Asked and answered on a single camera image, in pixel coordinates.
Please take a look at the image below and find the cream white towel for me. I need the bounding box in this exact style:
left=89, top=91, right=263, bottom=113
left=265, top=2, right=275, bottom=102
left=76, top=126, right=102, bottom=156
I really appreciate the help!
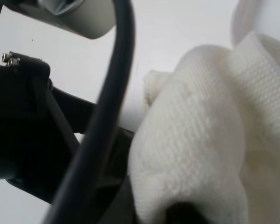
left=129, top=0, right=280, bottom=224

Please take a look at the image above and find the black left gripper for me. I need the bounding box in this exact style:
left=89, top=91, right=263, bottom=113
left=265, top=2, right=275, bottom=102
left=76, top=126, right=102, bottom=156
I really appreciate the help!
left=0, top=51, right=136, bottom=205

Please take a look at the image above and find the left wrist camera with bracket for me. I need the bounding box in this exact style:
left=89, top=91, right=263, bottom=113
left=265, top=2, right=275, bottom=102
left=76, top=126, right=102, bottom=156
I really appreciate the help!
left=2, top=0, right=116, bottom=39

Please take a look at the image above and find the black left camera cable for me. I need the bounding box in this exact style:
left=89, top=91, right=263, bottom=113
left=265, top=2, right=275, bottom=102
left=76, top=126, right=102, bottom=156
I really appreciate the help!
left=38, top=0, right=136, bottom=224

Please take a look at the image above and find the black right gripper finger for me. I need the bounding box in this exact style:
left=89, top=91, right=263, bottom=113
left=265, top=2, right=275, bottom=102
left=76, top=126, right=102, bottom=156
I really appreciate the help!
left=166, top=202, right=205, bottom=224

